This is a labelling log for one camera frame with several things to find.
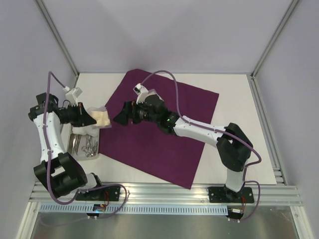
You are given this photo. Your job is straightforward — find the white gauze pad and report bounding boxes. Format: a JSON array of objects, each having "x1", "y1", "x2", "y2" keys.
[{"x1": 72, "y1": 125, "x2": 99, "y2": 137}]

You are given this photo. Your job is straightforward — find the gauze packet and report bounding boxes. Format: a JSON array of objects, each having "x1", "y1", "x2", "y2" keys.
[{"x1": 88, "y1": 106, "x2": 111, "y2": 128}]

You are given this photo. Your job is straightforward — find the steel forceps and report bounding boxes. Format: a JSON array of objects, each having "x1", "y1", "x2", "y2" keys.
[
  {"x1": 82, "y1": 146, "x2": 98, "y2": 157},
  {"x1": 70, "y1": 134, "x2": 82, "y2": 154},
  {"x1": 85, "y1": 135, "x2": 98, "y2": 151}
]

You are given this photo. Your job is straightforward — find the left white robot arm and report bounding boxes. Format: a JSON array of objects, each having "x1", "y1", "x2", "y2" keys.
[{"x1": 28, "y1": 93, "x2": 105, "y2": 200}]

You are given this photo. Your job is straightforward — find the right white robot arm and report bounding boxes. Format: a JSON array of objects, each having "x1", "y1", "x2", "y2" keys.
[{"x1": 114, "y1": 93, "x2": 253, "y2": 202}]

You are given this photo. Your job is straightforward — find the steel instrument tray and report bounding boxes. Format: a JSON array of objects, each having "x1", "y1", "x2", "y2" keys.
[{"x1": 67, "y1": 126, "x2": 99, "y2": 161}]

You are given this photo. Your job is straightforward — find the purple cloth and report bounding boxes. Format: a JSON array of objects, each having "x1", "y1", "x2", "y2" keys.
[{"x1": 99, "y1": 75, "x2": 219, "y2": 189}]

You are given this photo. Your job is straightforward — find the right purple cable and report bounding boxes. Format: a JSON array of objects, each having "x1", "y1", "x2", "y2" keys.
[{"x1": 141, "y1": 69, "x2": 262, "y2": 222}]

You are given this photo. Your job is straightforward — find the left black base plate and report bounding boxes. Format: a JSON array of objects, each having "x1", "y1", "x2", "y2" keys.
[{"x1": 75, "y1": 186, "x2": 121, "y2": 202}]

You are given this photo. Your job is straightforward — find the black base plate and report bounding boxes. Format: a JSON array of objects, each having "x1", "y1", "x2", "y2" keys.
[
  {"x1": 75, "y1": 186, "x2": 121, "y2": 202},
  {"x1": 207, "y1": 186, "x2": 255, "y2": 204}
]

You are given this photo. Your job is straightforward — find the aluminium rail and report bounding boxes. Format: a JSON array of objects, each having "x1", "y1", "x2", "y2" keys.
[{"x1": 29, "y1": 181, "x2": 304, "y2": 207}]

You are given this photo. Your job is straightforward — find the slotted cable duct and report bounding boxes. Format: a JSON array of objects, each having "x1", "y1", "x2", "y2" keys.
[{"x1": 39, "y1": 203, "x2": 228, "y2": 216}]

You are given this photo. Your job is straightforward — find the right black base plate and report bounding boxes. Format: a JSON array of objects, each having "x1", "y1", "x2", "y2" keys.
[{"x1": 207, "y1": 186, "x2": 255, "y2": 204}]

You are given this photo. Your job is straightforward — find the left aluminium frame post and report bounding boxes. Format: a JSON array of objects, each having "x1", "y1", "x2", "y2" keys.
[{"x1": 34, "y1": 0, "x2": 79, "y2": 79}]

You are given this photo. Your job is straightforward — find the aluminium frame post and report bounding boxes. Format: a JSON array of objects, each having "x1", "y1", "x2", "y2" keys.
[
  {"x1": 250, "y1": 0, "x2": 302, "y2": 79},
  {"x1": 34, "y1": 0, "x2": 79, "y2": 79}
]

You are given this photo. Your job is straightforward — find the right aluminium frame post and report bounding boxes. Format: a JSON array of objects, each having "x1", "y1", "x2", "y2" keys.
[{"x1": 250, "y1": 0, "x2": 302, "y2": 79}]

